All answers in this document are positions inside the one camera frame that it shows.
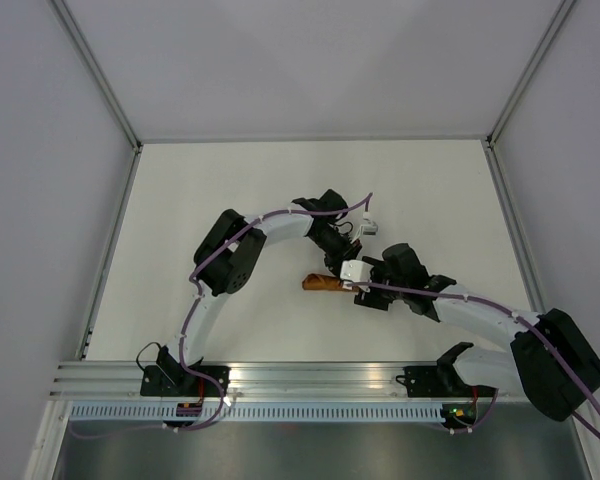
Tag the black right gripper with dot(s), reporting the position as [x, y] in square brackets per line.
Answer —
[372, 299]

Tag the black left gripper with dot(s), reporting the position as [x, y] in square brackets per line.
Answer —
[350, 249]

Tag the orange-brown cloth napkin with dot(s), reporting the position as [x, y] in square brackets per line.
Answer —
[320, 282]

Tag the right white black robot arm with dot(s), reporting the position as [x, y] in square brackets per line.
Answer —
[542, 356]

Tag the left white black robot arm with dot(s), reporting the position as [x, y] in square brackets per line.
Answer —
[224, 263]

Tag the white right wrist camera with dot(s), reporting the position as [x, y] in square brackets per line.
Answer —
[355, 274]

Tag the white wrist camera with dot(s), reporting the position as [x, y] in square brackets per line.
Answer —
[367, 226]
[355, 274]

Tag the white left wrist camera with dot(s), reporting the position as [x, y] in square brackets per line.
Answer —
[367, 226]

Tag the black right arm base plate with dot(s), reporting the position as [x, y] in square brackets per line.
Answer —
[432, 381]

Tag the aluminium right side rail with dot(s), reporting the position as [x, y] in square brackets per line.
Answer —
[514, 224]

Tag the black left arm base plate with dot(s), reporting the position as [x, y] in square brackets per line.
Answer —
[209, 378]

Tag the aluminium front rail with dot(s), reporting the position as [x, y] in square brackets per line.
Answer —
[248, 381]

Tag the white slotted cable duct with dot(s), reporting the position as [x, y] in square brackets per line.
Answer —
[419, 412]

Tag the aluminium frame post right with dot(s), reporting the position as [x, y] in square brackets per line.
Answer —
[549, 36]

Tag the aluminium frame post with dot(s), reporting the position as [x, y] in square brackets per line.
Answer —
[79, 42]
[549, 36]

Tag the aluminium frame post left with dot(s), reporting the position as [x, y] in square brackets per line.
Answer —
[79, 42]

